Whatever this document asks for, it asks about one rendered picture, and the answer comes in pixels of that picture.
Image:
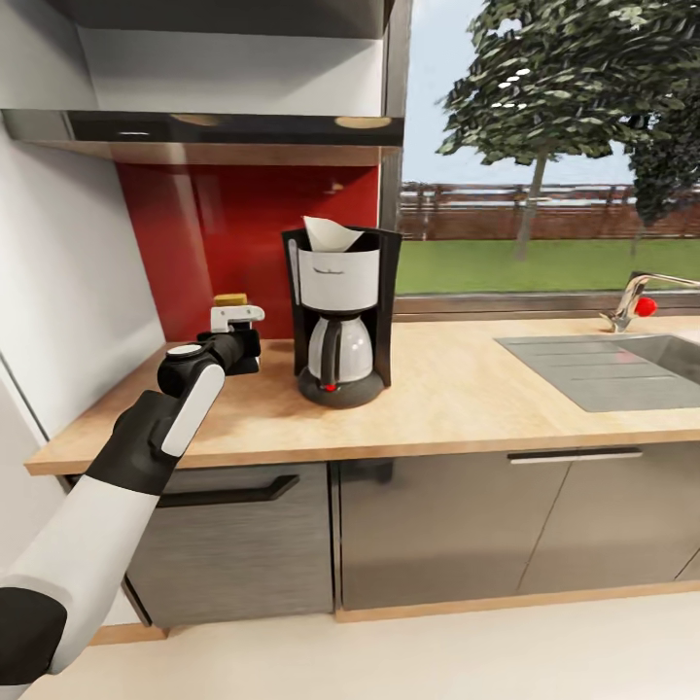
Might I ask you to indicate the bottle of coffee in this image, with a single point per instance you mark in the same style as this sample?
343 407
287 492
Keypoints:
242 365

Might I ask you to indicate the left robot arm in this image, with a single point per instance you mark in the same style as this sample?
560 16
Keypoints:
57 593

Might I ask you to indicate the fridge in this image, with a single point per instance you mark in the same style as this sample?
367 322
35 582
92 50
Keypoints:
77 314

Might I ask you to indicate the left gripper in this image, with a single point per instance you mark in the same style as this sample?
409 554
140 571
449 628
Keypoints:
242 343

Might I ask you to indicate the coffee maker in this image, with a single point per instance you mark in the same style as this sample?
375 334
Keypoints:
342 306

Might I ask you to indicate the countertop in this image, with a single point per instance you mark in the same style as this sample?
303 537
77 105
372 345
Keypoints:
455 389

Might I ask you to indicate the paper coffee filter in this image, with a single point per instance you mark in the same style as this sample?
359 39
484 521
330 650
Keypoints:
328 236

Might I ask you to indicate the drop in sink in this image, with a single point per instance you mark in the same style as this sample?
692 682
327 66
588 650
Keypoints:
621 371

